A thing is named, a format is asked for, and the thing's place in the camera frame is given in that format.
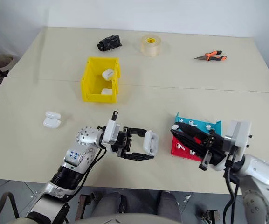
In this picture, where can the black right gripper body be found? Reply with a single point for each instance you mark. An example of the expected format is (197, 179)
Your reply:
(215, 149)

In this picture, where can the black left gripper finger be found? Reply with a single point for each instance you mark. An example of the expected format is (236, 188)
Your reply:
(137, 131)
(137, 157)

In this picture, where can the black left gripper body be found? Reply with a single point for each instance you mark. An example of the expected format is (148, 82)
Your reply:
(123, 143)

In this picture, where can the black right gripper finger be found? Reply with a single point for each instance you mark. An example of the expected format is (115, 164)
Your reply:
(195, 132)
(189, 144)

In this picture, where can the white earbud case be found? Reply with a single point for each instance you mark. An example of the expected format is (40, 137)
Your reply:
(108, 74)
(106, 92)
(52, 119)
(150, 142)

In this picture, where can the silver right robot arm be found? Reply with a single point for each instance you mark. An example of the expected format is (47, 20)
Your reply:
(257, 172)

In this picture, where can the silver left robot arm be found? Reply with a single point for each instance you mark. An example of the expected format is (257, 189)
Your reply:
(83, 137)

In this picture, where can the closed white earbud case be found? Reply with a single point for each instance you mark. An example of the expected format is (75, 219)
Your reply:
(108, 74)
(106, 92)

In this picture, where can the yellow plastic bin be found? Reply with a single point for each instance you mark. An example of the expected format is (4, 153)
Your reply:
(90, 86)

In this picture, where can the teal earbud tray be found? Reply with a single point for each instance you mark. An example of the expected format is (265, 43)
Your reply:
(200, 124)

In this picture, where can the red earbud tray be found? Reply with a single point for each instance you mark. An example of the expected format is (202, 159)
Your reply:
(177, 152)

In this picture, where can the grey rounded shape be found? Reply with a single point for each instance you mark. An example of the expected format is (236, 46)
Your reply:
(169, 204)
(107, 205)

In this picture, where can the metal clamp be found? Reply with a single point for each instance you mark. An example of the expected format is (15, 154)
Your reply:
(210, 215)

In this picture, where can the orange black pliers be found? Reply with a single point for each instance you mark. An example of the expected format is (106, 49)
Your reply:
(212, 56)

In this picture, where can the clear tape roll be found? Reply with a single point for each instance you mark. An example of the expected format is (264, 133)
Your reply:
(151, 46)

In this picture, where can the black plastic bag roll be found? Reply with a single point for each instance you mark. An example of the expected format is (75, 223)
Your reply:
(109, 42)

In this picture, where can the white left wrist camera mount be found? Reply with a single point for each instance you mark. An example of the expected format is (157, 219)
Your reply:
(111, 134)

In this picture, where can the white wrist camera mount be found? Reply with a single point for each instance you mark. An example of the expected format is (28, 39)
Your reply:
(239, 136)
(111, 134)

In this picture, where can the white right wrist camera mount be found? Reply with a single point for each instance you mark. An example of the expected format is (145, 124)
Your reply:
(239, 136)

